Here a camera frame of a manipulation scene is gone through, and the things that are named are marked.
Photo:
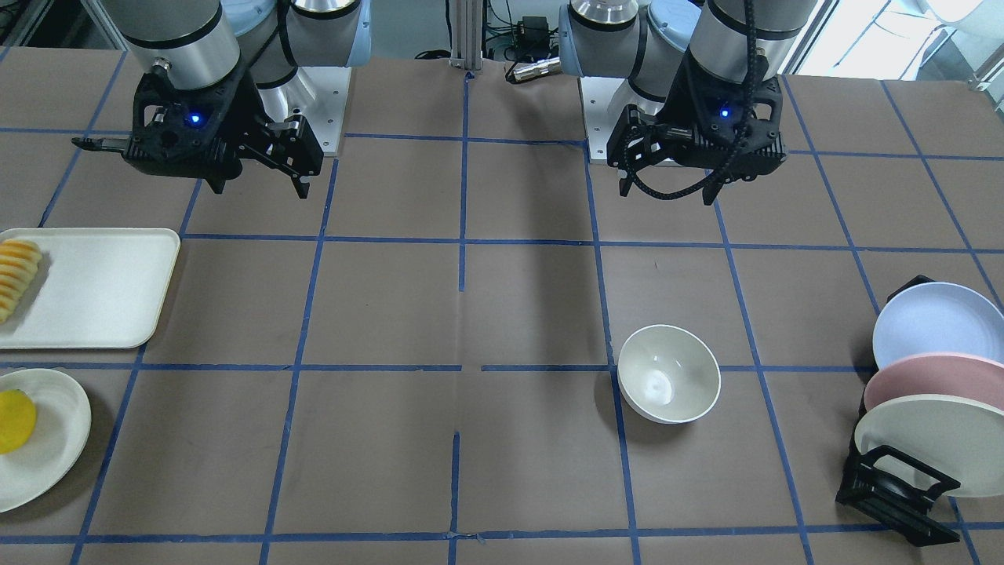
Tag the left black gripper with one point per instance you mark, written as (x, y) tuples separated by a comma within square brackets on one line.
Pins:
[(673, 112)]

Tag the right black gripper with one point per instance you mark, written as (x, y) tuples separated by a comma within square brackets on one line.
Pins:
[(238, 112)]

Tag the white ceramic bowl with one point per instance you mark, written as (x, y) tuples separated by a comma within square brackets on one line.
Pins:
[(668, 375)]

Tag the yellow lemon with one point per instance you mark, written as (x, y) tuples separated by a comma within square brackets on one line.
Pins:
[(18, 420)]

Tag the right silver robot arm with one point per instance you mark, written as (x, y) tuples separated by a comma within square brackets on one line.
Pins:
[(202, 41)]

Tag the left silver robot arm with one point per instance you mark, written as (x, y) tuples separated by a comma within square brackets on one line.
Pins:
[(742, 42)]

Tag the white rectangular tray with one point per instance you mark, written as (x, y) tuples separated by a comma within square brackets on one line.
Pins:
[(97, 288)]

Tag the sliced yellow fruit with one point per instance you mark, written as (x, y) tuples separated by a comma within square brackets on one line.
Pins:
[(20, 260)]

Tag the light blue plate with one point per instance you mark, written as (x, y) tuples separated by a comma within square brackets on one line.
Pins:
[(937, 317)]

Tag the small cream round plate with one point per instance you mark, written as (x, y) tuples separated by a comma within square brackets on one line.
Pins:
[(60, 435)]

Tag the pink plate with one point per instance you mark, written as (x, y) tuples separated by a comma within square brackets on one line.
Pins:
[(940, 373)]

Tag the black dish rack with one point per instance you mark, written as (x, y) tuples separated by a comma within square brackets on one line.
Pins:
[(895, 502)]

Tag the cream plate in rack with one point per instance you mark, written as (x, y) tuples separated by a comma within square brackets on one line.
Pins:
[(959, 437)]

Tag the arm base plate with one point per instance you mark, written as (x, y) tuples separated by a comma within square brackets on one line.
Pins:
[(318, 93), (603, 100)]

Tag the aluminium frame post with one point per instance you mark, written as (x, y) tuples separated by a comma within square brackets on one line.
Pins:
[(466, 20)]

